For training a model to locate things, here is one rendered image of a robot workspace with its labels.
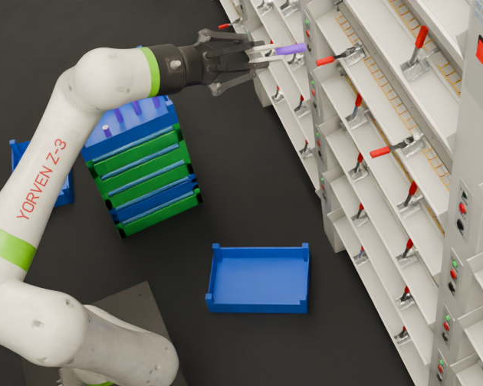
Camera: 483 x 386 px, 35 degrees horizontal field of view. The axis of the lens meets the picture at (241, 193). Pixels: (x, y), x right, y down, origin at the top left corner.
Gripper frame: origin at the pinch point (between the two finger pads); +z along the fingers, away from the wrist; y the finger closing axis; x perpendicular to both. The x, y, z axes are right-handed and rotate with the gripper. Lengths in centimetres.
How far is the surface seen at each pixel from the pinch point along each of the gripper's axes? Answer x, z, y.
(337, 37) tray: -1.1, 18.0, 1.0
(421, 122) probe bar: -25.6, 12.7, -19.9
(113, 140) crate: 81, -4, -7
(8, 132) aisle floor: 169, -11, 7
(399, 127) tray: -20.2, 12.4, -20.0
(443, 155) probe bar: -31.2, 10.9, -26.2
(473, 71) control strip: -60, -10, -14
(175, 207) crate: 104, 20, -32
